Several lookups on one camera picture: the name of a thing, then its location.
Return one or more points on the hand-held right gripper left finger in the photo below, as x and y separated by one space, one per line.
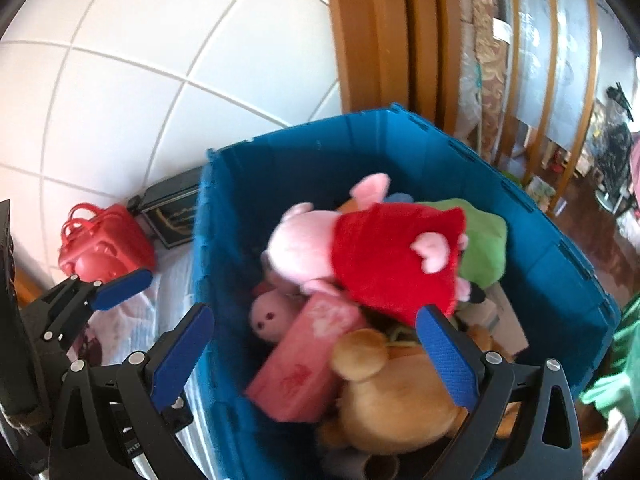
180 355

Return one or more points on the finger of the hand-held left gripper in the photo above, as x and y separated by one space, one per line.
122 287
179 412

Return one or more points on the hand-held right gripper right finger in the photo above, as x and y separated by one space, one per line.
445 355

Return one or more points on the pink pig plush red dress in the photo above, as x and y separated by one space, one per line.
390 260

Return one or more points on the green plush cloth toy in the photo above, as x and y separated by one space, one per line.
480 250

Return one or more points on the pink tissue box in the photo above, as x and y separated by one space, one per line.
300 360

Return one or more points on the blue plastic storage box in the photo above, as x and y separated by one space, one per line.
300 170

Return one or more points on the red plastic handbag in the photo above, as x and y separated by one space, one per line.
110 255

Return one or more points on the brown teddy bear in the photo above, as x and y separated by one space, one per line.
400 400

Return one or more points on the cardboard box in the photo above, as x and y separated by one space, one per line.
505 320

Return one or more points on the dark gift box gold print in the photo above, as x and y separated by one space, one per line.
170 215

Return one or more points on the green garment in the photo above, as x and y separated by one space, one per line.
625 350

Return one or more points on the pink hanging cloth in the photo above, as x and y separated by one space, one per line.
634 175

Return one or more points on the dark feathered ornament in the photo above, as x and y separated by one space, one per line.
615 150

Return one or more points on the rolled patterned carpet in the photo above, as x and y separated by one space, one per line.
490 60

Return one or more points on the wooden glass partition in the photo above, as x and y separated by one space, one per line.
535 35

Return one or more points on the wooden door frame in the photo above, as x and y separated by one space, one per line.
370 35

